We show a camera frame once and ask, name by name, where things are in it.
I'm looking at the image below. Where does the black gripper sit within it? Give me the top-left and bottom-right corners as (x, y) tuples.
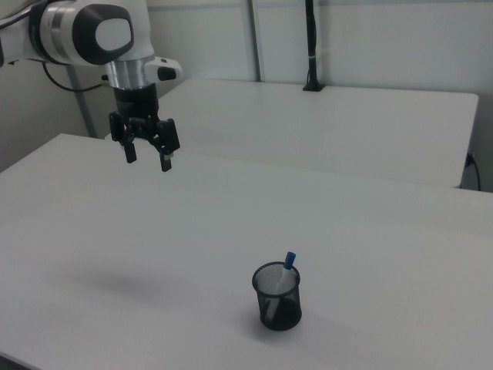
(108, 85), (182, 173)

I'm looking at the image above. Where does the white marker with blue cap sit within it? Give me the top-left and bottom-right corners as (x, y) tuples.
(267, 251), (297, 321)

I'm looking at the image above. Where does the white table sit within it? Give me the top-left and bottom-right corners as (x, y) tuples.
(103, 78), (480, 190)

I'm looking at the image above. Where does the black clamped pole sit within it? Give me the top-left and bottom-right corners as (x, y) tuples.
(302, 0), (327, 93)

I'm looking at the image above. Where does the black mesh pen cup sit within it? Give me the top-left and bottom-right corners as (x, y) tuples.
(252, 261), (303, 331)

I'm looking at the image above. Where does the grey slanted partition post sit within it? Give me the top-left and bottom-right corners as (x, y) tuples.
(68, 64), (97, 139)

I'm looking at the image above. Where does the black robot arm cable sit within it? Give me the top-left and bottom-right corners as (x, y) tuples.
(42, 61), (111, 93)

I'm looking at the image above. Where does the grey vertical partition post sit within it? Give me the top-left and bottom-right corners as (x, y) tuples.
(241, 0), (267, 82)

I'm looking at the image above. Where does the black cable with blue plug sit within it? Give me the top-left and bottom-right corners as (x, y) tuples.
(465, 152), (482, 192)

